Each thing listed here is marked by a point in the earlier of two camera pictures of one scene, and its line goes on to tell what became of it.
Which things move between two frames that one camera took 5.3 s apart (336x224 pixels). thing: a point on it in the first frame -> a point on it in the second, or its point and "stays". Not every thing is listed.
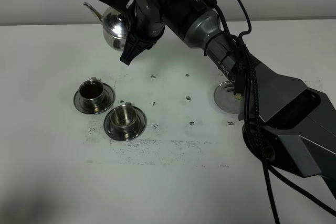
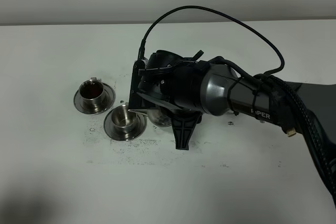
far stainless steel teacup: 92,94 stays
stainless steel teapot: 115,26 -> 158,115
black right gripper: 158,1 -> 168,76
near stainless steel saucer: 141,123 stays
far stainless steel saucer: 109,98 stays
